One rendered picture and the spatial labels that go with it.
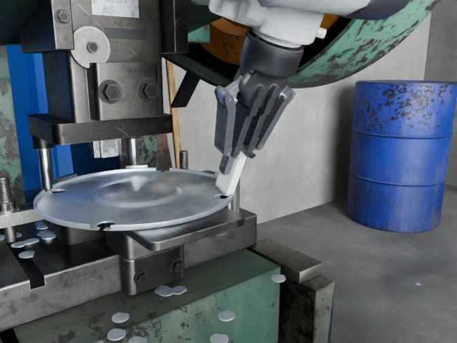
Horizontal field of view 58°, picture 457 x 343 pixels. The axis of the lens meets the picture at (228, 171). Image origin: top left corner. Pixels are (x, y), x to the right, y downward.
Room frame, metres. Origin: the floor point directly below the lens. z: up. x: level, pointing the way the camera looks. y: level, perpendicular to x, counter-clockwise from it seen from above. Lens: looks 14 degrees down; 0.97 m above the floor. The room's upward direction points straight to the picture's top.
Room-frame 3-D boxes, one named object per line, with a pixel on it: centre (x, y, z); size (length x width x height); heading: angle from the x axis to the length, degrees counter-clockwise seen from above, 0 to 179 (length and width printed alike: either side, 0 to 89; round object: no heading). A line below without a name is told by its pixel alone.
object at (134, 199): (0.61, 0.14, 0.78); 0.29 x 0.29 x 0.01
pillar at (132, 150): (0.80, 0.19, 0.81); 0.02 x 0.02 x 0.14
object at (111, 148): (0.70, 0.21, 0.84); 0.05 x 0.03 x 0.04; 128
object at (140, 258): (0.57, 0.11, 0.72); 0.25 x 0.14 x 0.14; 38
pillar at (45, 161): (0.70, 0.32, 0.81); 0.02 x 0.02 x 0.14
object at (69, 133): (0.71, 0.22, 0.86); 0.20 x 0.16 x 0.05; 128
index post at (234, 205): (0.71, 0.00, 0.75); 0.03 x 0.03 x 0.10; 38
